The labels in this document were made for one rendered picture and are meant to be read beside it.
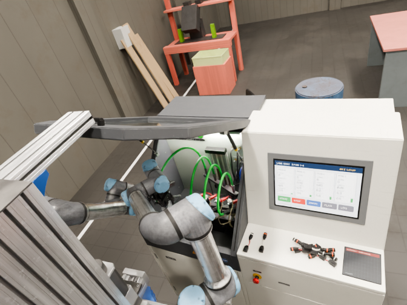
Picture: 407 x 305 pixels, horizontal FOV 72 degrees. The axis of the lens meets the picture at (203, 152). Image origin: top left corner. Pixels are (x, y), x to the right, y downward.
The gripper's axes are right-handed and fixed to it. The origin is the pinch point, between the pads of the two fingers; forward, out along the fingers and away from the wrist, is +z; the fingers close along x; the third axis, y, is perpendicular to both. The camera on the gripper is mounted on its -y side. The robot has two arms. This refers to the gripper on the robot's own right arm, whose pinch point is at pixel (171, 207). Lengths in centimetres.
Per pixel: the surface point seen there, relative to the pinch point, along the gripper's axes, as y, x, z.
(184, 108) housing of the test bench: -64, -16, -28
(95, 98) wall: -197, -264, 34
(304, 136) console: -32, 68, -32
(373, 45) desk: -474, 115, 84
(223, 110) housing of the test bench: -62, 15, -28
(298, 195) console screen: -23, 66, 0
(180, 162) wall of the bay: -50, -24, 11
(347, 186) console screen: -26, 88, -9
